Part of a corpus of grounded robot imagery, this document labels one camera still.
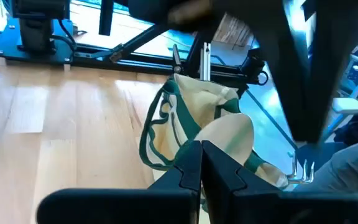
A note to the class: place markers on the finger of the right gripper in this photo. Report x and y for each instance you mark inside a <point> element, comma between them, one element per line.
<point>331,62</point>
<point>287,77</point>

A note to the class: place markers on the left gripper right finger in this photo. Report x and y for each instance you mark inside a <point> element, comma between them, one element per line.
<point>291,208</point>

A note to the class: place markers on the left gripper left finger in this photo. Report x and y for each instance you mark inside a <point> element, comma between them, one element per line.
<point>120,208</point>

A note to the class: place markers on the tan and green gardening bag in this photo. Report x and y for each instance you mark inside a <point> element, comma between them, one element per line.
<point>197,93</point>

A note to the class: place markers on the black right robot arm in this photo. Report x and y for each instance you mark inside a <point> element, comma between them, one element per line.
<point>36,25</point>

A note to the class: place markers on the person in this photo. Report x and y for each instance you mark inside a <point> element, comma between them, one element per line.
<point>353,161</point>

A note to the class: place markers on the black diagonal metal beam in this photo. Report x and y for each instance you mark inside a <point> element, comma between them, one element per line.
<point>141,37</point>

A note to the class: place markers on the white metal furniture frame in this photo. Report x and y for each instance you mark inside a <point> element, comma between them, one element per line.
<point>350,105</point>

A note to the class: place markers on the silver aluminium extrusion bracket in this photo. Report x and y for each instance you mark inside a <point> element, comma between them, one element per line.
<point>205,62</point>

